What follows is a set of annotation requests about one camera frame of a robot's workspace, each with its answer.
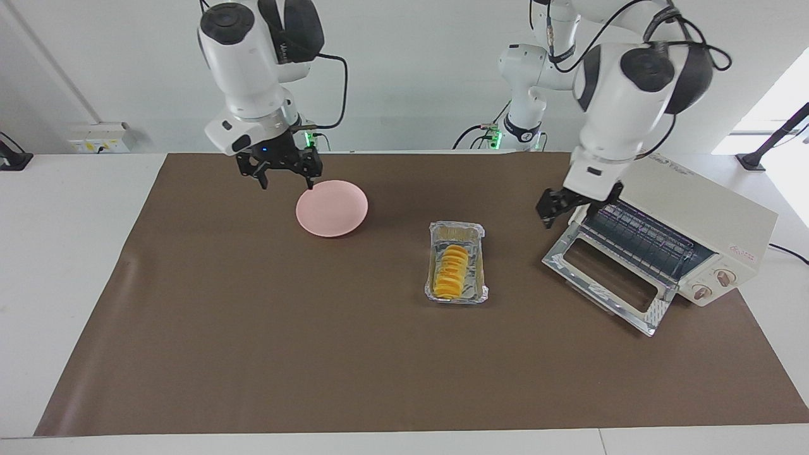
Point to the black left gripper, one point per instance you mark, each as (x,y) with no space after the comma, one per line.
(584,201)

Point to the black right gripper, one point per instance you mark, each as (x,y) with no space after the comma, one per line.
(281,155)

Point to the sliced yellow bread loaf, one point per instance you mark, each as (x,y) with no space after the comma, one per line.
(452,272)

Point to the aluminium foil tray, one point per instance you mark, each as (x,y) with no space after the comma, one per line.
(442,294)

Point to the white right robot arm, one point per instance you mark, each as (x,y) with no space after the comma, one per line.
(246,69)

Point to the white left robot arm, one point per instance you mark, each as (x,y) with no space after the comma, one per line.
(622,114)

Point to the glass oven door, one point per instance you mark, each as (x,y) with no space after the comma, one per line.
(607,278)

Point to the white toaster oven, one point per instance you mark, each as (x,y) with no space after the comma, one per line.
(701,202)

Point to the beige oven knob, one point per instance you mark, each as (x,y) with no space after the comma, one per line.
(701,292)
(725,277)

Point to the green lit base plug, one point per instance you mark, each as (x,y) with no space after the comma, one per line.
(310,139)
(496,138)

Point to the pink round plate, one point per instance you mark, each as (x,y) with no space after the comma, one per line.
(335,212)

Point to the brown table mat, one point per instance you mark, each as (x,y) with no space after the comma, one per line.
(379,354)

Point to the black stand base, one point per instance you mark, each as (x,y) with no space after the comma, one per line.
(14,158)

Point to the white wall socket box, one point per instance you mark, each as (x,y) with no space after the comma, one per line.
(101,138)

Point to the black slanted camera stand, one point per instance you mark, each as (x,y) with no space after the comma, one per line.
(774,142)

